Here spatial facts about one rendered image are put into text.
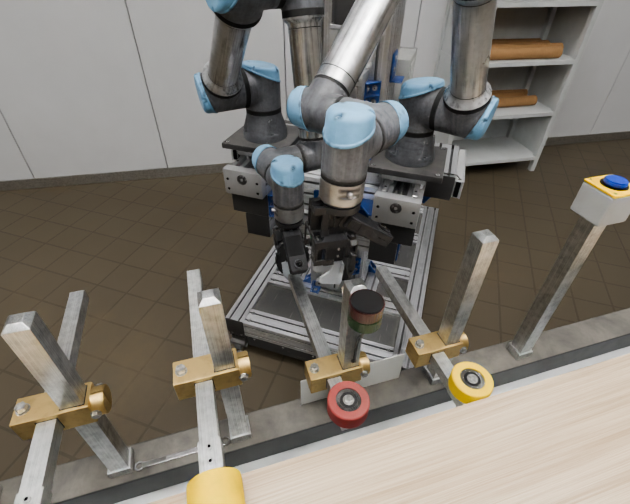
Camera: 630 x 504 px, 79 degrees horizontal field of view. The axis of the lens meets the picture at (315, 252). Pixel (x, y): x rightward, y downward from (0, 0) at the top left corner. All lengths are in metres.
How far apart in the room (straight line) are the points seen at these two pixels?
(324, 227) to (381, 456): 0.40
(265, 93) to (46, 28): 2.19
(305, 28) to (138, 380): 1.61
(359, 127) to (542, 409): 0.61
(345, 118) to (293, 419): 0.69
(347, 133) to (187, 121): 2.75
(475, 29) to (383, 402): 0.85
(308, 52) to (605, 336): 1.12
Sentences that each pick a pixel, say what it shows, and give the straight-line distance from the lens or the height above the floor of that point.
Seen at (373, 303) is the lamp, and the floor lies 1.10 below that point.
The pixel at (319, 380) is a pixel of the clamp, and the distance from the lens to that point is 0.84.
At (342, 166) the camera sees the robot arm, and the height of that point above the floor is 1.31.
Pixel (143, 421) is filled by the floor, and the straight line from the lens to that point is 1.90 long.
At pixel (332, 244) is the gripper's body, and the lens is 0.67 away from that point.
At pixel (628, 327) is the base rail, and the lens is 1.47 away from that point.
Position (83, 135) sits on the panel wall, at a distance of 3.47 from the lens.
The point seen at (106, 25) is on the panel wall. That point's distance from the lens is 3.18.
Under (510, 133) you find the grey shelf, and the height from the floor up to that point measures 0.18.
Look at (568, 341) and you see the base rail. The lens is 1.32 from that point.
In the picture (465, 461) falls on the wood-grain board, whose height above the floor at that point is 0.90.
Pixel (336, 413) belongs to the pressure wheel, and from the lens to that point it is 0.76.
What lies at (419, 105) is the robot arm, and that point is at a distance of 1.17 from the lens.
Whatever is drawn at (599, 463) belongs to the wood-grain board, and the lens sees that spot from 0.87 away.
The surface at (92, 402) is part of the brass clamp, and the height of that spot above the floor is 0.97.
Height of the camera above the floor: 1.58
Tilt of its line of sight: 40 degrees down
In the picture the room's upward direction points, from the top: 1 degrees clockwise
